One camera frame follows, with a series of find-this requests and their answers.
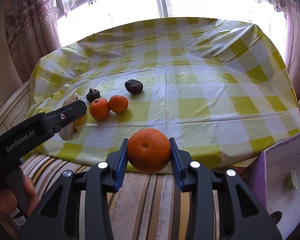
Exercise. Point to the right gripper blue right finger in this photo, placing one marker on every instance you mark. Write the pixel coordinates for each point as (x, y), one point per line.
(192, 176)

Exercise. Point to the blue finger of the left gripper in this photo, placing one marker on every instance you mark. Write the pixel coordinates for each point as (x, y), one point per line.
(72, 109)

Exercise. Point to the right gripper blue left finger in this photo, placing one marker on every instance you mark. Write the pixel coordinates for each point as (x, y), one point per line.
(103, 178)

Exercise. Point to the pale cut fruit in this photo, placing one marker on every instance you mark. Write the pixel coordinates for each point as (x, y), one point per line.
(73, 130)

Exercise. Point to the small dark mangosteen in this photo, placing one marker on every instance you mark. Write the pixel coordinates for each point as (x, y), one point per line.
(92, 95)

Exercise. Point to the orange with stem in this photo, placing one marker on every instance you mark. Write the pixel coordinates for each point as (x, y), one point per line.
(99, 109)

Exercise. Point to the black wrinkled avocado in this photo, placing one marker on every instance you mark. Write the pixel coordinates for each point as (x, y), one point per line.
(134, 86)

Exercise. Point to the small green fruit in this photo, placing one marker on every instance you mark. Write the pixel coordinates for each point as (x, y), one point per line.
(291, 180)

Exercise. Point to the dark wrinkled round fruit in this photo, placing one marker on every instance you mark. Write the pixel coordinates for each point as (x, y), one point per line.
(276, 216)

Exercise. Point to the person left hand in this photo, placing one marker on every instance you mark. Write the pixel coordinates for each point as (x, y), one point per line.
(8, 202)

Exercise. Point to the cream cabinet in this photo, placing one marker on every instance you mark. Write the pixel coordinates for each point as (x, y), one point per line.
(13, 111)

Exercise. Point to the striped towel cushion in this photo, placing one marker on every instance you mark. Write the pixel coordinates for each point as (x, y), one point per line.
(146, 206)

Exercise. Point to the purple white cardboard box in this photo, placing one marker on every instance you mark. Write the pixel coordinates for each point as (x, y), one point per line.
(274, 178)

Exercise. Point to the pink floral curtain left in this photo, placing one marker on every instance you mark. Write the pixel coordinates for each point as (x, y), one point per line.
(31, 33)

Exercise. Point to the yellow checkered plastic tablecloth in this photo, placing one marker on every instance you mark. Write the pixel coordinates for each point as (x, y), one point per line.
(219, 88)

